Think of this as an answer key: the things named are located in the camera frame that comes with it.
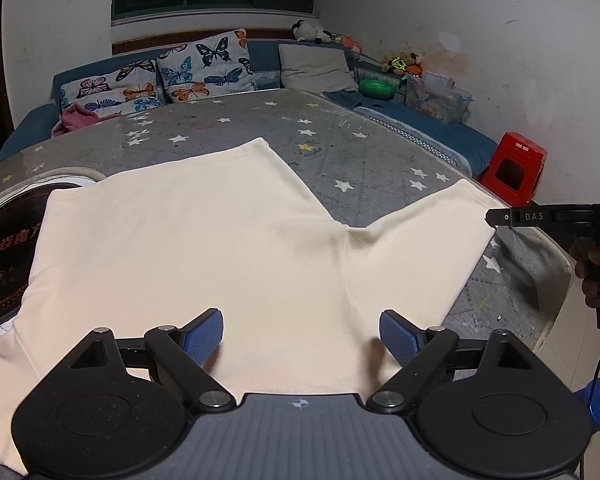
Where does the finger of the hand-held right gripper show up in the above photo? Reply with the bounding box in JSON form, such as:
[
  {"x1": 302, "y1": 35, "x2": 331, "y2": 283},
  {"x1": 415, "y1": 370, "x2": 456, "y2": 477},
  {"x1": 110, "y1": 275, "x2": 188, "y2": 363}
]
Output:
[{"x1": 484, "y1": 204, "x2": 597, "y2": 229}]

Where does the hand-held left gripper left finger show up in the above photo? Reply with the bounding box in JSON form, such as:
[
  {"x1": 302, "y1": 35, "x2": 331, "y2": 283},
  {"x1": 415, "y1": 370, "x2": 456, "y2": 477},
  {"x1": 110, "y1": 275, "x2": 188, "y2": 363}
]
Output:
[{"x1": 69, "y1": 308, "x2": 236, "y2": 412}]

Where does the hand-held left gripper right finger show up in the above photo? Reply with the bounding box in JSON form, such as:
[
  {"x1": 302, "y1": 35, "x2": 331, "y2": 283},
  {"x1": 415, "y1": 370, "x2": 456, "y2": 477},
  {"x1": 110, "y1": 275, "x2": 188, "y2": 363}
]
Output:
[{"x1": 366, "y1": 309, "x2": 532, "y2": 414}]

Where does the cream garment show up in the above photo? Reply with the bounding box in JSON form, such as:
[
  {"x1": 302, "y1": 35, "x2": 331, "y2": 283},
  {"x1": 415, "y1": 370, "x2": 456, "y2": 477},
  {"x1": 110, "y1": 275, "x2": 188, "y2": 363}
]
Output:
[{"x1": 0, "y1": 137, "x2": 498, "y2": 477}]

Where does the person's right hand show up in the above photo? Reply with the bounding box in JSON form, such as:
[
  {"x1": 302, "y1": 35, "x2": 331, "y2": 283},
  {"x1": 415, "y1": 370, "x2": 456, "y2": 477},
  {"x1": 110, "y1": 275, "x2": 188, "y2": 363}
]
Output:
[{"x1": 568, "y1": 237, "x2": 600, "y2": 309}]

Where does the red plastic stool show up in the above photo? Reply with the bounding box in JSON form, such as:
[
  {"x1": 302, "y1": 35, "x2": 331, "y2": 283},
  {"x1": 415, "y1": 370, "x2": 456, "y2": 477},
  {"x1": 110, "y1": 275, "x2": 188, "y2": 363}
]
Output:
[{"x1": 477, "y1": 132, "x2": 549, "y2": 206}]

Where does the clear plastic storage box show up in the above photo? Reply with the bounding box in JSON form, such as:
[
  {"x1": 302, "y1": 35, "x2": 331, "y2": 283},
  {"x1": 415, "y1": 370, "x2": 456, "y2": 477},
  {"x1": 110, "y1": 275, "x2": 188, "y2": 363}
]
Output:
[{"x1": 404, "y1": 72, "x2": 474, "y2": 125}]

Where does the grey star-print mattress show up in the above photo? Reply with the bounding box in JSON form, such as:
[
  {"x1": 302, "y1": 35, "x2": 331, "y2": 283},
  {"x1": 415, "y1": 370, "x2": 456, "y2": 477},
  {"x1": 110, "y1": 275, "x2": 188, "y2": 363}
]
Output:
[{"x1": 0, "y1": 87, "x2": 583, "y2": 480}]

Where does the yellow and black plush toy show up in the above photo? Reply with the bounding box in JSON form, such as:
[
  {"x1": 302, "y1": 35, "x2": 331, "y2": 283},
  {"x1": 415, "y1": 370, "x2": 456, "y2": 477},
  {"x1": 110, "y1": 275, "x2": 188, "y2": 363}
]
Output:
[{"x1": 380, "y1": 52, "x2": 425, "y2": 77}]

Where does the green round container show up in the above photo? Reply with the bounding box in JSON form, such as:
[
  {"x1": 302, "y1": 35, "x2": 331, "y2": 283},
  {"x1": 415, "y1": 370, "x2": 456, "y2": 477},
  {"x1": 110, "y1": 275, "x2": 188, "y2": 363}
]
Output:
[{"x1": 358, "y1": 78, "x2": 399, "y2": 100}]

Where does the dark blue cloth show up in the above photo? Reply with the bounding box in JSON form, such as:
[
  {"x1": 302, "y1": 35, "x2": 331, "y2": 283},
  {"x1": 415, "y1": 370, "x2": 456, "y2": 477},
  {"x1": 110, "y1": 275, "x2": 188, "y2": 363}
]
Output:
[{"x1": 324, "y1": 88, "x2": 382, "y2": 110}]

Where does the pink cloth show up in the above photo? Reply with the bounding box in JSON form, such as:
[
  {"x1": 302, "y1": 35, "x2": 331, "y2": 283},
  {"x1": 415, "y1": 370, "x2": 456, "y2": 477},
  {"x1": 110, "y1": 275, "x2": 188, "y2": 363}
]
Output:
[{"x1": 51, "y1": 103, "x2": 122, "y2": 138}]

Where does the pink plush toy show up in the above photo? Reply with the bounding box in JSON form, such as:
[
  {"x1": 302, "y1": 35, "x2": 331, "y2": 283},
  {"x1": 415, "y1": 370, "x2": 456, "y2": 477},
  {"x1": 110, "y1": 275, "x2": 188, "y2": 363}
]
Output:
[{"x1": 325, "y1": 33, "x2": 365, "y2": 55}]

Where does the small butterfly print pillow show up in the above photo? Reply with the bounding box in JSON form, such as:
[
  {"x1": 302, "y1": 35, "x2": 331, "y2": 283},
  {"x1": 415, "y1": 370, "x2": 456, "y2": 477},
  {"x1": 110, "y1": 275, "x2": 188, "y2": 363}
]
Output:
[{"x1": 59, "y1": 60, "x2": 167, "y2": 117}]

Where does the grey plain pillow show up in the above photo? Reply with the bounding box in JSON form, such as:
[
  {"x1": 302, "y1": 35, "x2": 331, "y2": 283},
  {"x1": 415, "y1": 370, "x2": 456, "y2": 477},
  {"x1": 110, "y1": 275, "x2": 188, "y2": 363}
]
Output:
[{"x1": 277, "y1": 43, "x2": 359, "y2": 94}]

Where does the large butterfly print pillow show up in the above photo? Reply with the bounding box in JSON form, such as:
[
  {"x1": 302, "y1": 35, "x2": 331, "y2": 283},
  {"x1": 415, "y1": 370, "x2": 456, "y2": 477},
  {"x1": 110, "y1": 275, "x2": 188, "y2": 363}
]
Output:
[{"x1": 156, "y1": 29, "x2": 255, "y2": 105}]

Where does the panda plush toy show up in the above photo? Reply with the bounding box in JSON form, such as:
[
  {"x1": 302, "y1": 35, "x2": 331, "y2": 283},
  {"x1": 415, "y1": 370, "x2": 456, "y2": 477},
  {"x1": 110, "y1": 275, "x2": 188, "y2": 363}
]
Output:
[{"x1": 291, "y1": 19, "x2": 327, "y2": 44}]

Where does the blue bed frame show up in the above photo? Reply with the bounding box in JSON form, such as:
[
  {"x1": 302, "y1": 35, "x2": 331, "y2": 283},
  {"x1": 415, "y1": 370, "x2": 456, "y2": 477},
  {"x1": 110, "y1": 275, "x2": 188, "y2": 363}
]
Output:
[{"x1": 0, "y1": 37, "x2": 499, "y2": 179}]

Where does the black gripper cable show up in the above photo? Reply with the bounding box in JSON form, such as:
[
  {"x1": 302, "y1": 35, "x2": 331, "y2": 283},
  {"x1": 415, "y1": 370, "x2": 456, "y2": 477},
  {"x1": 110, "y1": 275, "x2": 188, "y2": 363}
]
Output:
[{"x1": 576, "y1": 329, "x2": 600, "y2": 480}]

